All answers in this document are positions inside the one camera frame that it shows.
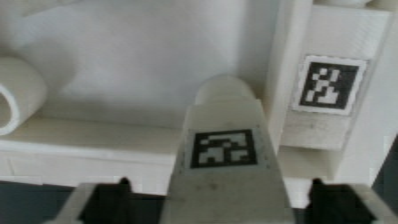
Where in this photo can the white U-shaped fence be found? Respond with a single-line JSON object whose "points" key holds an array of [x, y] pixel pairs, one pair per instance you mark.
{"points": [[353, 164]]}

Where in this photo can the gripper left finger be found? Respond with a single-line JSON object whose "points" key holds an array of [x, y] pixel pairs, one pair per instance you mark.
{"points": [[106, 203]]}

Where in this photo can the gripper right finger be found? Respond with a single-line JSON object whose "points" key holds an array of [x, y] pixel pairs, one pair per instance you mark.
{"points": [[337, 203]]}

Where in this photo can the white square tabletop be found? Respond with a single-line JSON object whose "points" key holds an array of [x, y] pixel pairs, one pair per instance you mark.
{"points": [[106, 60]]}

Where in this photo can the white table leg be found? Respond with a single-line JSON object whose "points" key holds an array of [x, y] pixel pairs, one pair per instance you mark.
{"points": [[227, 188], [342, 43]]}

